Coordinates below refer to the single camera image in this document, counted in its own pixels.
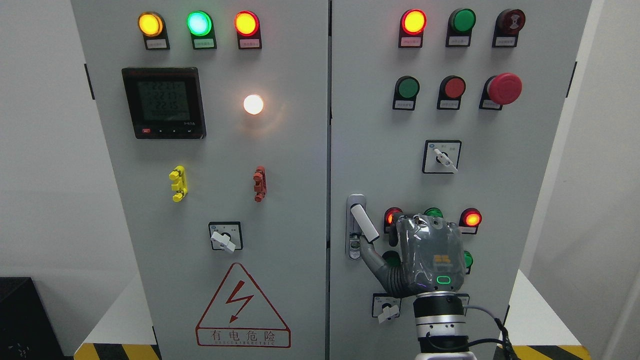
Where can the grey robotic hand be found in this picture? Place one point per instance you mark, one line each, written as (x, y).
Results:
(433, 257)

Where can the silver door handle lever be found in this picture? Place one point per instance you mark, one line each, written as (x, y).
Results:
(358, 226)

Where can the silver black robot forearm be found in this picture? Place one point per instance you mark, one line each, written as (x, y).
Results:
(441, 327)

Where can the right grey cabinet door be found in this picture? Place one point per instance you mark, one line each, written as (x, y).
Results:
(378, 152)

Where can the grey cabinet door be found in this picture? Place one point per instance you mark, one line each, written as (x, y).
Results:
(285, 235)
(378, 152)

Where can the left grey cabinet door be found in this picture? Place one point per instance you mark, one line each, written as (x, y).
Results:
(285, 235)

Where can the green push button lower right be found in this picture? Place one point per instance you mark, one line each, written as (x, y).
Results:
(469, 261)

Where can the green push button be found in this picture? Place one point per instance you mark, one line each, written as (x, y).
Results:
(469, 261)
(405, 93)
(392, 258)

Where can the green push button lower left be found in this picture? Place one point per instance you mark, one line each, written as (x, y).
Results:
(392, 258)

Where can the green indicator light middle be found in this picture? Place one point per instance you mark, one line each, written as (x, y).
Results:
(434, 212)

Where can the red lit light middle left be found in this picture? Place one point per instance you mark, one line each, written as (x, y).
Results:
(389, 218)

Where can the red lit light middle right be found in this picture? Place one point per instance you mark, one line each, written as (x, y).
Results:
(469, 221)

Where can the red push button upper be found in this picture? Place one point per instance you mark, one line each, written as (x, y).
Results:
(450, 93)

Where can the green push button upper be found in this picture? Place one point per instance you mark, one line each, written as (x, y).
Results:
(405, 93)

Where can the red emergency stop button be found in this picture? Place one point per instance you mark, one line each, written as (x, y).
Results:
(499, 90)

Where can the red terminal connector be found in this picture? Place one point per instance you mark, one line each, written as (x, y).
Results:
(260, 188)

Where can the red triangle warning sign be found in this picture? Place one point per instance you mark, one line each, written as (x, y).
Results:
(240, 315)

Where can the white lit indicator light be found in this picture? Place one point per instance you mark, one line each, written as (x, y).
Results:
(253, 104)

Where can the red lit light top right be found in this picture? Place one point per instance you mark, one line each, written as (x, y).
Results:
(412, 28)

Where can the green indicator light top right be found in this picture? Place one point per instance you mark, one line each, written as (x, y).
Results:
(460, 27)

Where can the dark red buzzer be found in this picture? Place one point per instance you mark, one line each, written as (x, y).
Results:
(508, 24)

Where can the yellow terminal connector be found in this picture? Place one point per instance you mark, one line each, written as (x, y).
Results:
(179, 183)

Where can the red lit indicator light left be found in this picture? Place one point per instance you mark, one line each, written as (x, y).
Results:
(248, 28)

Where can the black digital power meter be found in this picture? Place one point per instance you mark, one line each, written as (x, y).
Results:
(165, 102)

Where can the white platform with hazard stripes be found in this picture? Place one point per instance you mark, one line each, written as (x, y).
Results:
(125, 332)

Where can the green lit indicator light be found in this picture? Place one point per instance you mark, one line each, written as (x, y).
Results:
(202, 31)

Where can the yellow indicator light top left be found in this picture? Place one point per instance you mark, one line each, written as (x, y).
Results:
(154, 31)

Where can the black box bottom left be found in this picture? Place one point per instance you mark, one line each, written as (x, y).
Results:
(25, 330)

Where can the lower black rotary switch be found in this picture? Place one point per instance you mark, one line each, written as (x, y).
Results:
(465, 300)

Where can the lower white rotary switch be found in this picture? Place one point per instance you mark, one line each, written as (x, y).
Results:
(385, 307)

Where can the upper right rotary switch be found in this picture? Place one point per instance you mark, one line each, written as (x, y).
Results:
(441, 156)

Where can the left door rotary switch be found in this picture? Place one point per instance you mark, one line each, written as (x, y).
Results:
(226, 236)

